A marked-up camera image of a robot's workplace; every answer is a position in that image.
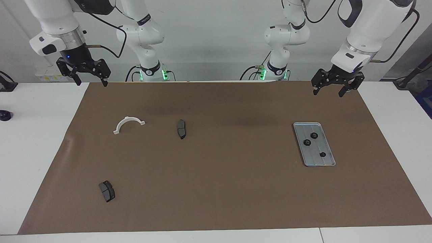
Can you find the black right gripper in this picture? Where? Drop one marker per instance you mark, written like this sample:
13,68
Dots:
77,58

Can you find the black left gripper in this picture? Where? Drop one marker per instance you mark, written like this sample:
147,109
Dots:
341,75

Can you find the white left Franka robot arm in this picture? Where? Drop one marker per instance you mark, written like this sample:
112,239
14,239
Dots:
371,23

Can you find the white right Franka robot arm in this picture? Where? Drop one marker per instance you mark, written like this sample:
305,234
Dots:
54,20

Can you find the silver metal tray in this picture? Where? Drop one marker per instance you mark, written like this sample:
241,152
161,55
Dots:
312,153

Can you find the white power strip box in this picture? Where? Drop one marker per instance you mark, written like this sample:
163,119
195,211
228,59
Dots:
45,76

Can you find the black stand leg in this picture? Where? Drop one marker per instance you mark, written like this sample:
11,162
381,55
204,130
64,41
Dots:
403,82

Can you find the blue crate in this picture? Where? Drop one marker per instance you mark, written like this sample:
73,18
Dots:
426,101

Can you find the black round knob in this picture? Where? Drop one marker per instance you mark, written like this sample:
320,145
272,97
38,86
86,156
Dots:
4,115

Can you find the slim dark grey brake pad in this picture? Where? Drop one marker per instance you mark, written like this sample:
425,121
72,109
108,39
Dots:
181,129

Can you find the wide dark grey brake pad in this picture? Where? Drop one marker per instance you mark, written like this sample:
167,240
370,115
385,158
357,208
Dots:
107,191

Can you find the brown table mat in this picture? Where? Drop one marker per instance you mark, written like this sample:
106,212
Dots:
216,189

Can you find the white semicircular plastic bracket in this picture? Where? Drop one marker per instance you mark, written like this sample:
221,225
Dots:
128,118

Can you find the black clamp mount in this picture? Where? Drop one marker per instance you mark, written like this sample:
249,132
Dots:
6,86

